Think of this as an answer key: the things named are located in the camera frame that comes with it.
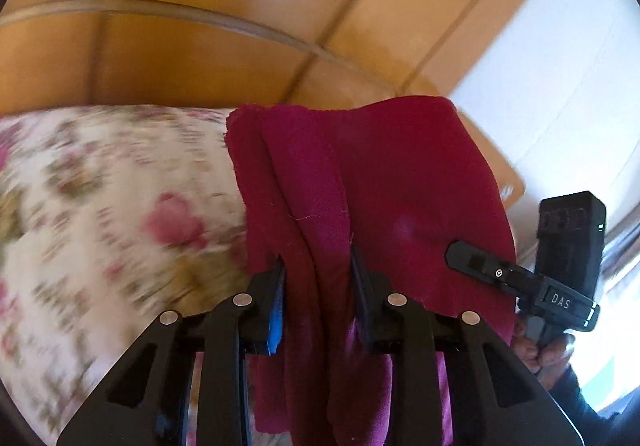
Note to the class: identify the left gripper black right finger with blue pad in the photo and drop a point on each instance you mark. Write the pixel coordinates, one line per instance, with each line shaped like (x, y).
(452, 364)

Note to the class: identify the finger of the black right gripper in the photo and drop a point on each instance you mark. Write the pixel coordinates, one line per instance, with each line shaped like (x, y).
(488, 268)

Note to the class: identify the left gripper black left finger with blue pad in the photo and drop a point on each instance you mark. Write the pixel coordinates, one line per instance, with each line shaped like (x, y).
(144, 398)

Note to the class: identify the magenta long-sleeve sweater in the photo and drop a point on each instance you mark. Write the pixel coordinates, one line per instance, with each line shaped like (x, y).
(396, 181)

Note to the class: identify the dark blue forearm sleeve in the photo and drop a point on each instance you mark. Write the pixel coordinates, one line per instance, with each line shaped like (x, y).
(622, 428)

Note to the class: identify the person's right hand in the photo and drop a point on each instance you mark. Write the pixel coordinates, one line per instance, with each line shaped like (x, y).
(548, 363)

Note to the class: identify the floral bedspread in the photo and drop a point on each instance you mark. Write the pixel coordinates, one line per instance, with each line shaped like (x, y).
(109, 216)

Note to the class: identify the wooden wardrobe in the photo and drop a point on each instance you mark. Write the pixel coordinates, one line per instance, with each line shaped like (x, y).
(320, 53)

